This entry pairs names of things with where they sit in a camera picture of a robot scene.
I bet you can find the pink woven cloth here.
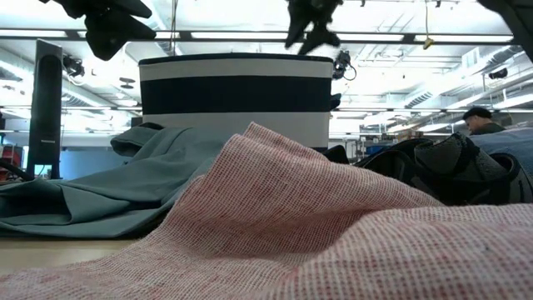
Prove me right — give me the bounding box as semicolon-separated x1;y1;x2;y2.
0;122;533;300

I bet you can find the black overhead rail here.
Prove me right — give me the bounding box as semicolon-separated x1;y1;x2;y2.
0;27;517;46

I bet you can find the navy white striped fabric basket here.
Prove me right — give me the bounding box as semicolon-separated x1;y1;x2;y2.
137;52;342;152

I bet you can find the black camera with cable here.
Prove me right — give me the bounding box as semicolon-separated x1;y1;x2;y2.
331;49;358;83

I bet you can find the red tool cart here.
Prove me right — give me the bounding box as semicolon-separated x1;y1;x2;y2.
0;143;24;183

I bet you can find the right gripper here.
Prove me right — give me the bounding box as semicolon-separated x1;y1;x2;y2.
285;0;345;55

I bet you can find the yellow hanging tag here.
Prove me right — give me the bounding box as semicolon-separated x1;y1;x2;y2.
422;0;435;51

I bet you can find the teal green garment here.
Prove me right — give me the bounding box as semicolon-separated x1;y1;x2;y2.
0;122;228;239

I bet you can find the black upright column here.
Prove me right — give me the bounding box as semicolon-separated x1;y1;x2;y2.
27;39;63;180

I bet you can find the black device on column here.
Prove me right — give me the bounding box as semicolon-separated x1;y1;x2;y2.
62;55;87;79

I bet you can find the black grey patterned garment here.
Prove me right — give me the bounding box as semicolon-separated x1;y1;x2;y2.
324;132;533;208

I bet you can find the blue-grey garment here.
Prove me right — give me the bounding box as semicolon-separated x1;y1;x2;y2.
469;126;533;176

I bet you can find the person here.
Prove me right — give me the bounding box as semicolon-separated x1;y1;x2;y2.
461;107;507;137

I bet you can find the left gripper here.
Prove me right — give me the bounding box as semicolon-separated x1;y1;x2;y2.
39;0;157;62

